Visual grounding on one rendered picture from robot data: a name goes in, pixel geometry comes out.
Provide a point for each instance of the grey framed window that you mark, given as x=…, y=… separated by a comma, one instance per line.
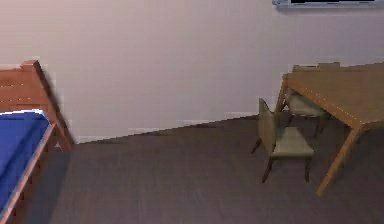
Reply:
x=328, y=3

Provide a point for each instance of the olive cushioned wooden chair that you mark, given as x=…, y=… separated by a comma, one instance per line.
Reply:
x=286, y=143
x=301, y=106

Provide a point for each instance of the brown wooden bed blue mattress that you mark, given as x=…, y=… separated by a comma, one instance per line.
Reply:
x=20, y=140

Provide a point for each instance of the brown wooden table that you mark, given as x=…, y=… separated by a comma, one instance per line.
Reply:
x=346, y=93

